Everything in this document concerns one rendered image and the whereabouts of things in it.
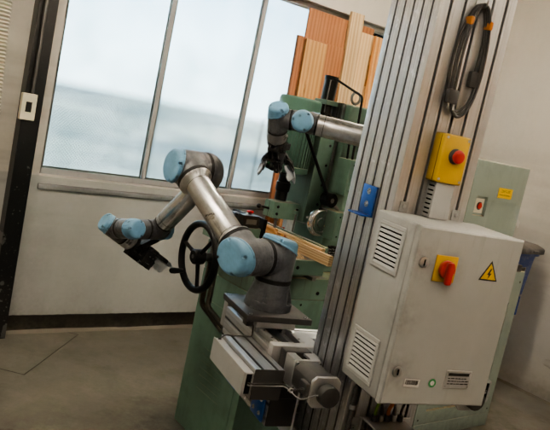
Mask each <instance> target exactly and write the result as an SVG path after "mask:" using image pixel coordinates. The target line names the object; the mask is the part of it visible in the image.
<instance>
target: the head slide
mask: <svg viewBox="0 0 550 430"><path fill-rule="evenodd" d="M333 145H334V140H330V139H326V138H323V137H317V136H316V137H315V141H314V145H313V148H314V150H315V153H316V158H317V160H318V163H319V166H320V168H321V174H322V176H323V179H324V182H326V179H327V172H328V167H329V164H330V159H331V156H332V151H333ZM290 184H291V186H290V190H289V192H288V194H287V200H289V201H293V202H295V203H298V204H300V209H299V214H298V221H299V222H302V223H307V220H308V219H307V218H306V216H309V215H310V214H311V212H312V211H314V210H315V209H316V208H319V207H320V206H321V203H320V196H321V194H322V193H323V191H324V190H323V187H322V185H321V179H320V177H319V174H318V171H317V169H316V164H315V162H314V159H313V156H312V154H311V157H310V164H309V169H308V173H307V175H303V176H299V175H295V184H293V183H292V181H291V182H290Z"/></svg>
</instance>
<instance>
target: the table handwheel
mask: <svg viewBox="0 0 550 430"><path fill-rule="evenodd" d="M199 227H202V228H204V229H205V230H206V231H207V233H208V235H209V236H210V239H211V240H210V241H209V242H208V244H207V245H206V246H205V247H204V248H203V249H194V248H193V247H192V246H191V245H190V244H189V243H188V239H189V237H190V236H191V234H192V233H193V231H194V230H195V229H197V228H199ZM217 244H218V239H217V238H216V236H215V235H214V233H213V232H212V230H211V228H210V226H209V225H208V223H207V222H206V221H204V220H197V221H195V222H193V223H191V224H190V225H189V226H188V227H187V229H186V230H185V232H184V234H183V236H182V239H181V243H180V247H179V252H178V268H180V269H183V273H180V277H181V279H182V283H183V284H184V286H185V287H186V289H187V290H188V291H190V292H192V293H203V292H205V291H206V290H207V289H208V288H209V287H210V286H211V285H212V283H213V281H214V279H215V277H216V274H217V270H218V266H219V263H218V261H217V259H218V256H217ZM210 246H212V253H206V251H207V250H208V248H209V247H210ZM186 247H188V249H189V250H190V251H191V253H190V255H189V258H190V261H191V263H192V264H195V284H194V285H193V284H192V283H191V282H190V280H189V279H188V275H187V272H186V267H185V252H186ZM205 262H211V269H210V273H209V275H208V277H207V278H206V280H205V282H204V283H203V284H202V285H200V286H199V281H200V265H201V264H204V263H205Z"/></svg>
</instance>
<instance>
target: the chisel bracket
mask: <svg viewBox="0 0 550 430"><path fill-rule="evenodd" d="M264 205H265V206H268V207H269V209H266V208H264V209H263V215H266V216H268V217H270V218H273V219H274V220H275V221H278V219H279V218H280V219H289V220H294V216H295V214H294V213H292V211H293V210H296V208H297V209H298V210H299V209H300V204H298V203H295V202H293V201H289V200H287V201H282V200H275V199H268V198H267V199H266V200H265V204H264Z"/></svg>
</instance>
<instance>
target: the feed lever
mask: <svg viewBox="0 0 550 430"><path fill-rule="evenodd" d="M305 135H306V138H307V141H308V144H309V146H310V151H311V153H312V156H313V159H314V162H315V164H316V169H317V171H318V174H319V177H320V179H321V185H322V187H323V190H324V192H323V193H322V194H321V196H320V203H321V204H322V205H323V206H327V207H330V208H334V209H335V210H336V211H339V208H338V207H337V206H336V204H337V202H338V197H337V195H336V194H333V193H330V192H327V187H326V184H325V182H324V179H323V176H322V174H321V168H320V166H319V163H318V160H317V158H316V153H315V150H314V148H313V145H312V142H311V140H310V135H309V134H307V133H305Z"/></svg>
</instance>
